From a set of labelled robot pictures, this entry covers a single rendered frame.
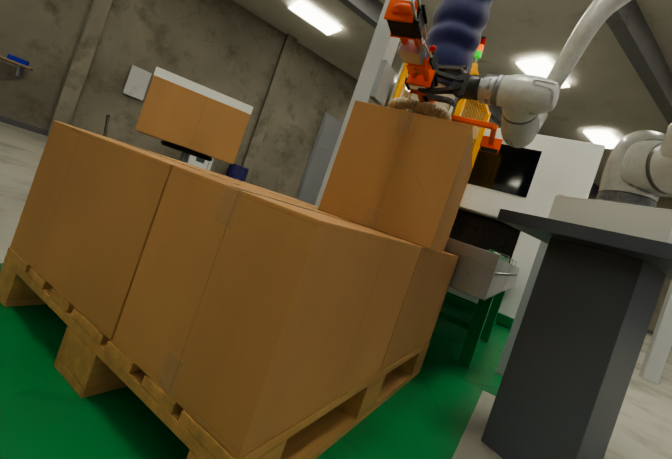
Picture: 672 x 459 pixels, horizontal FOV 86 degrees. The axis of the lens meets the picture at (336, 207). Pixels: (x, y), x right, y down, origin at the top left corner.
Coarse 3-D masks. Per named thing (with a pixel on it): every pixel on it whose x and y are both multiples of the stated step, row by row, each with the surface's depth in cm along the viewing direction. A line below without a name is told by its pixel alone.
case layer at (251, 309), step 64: (64, 128) 103; (64, 192) 97; (128, 192) 83; (192, 192) 72; (256, 192) 82; (64, 256) 91; (128, 256) 79; (192, 256) 69; (256, 256) 62; (320, 256) 60; (384, 256) 84; (448, 256) 142; (128, 320) 75; (192, 320) 66; (256, 320) 59; (320, 320) 66; (384, 320) 98; (192, 384) 64; (256, 384) 57; (320, 384) 75
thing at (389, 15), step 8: (392, 0) 88; (400, 0) 87; (416, 8) 86; (384, 16) 88; (392, 16) 87; (400, 16) 87; (408, 16) 86; (392, 24) 90; (400, 24) 88; (408, 24) 87; (392, 32) 93; (400, 32) 92; (408, 32) 91
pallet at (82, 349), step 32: (0, 288) 105; (32, 288) 96; (64, 320) 86; (64, 352) 84; (96, 352) 78; (416, 352) 142; (96, 384) 80; (128, 384) 71; (384, 384) 131; (160, 416) 66; (320, 416) 79; (352, 416) 102; (192, 448) 61; (224, 448) 58; (256, 448) 61; (288, 448) 81; (320, 448) 85
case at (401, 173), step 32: (352, 128) 123; (384, 128) 119; (416, 128) 116; (448, 128) 112; (352, 160) 122; (384, 160) 118; (416, 160) 114; (448, 160) 111; (352, 192) 121; (384, 192) 117; (416, 192) 113; (448, 192) 110; (384, 224) 115; (416, 224) 112; (448, 224) 142
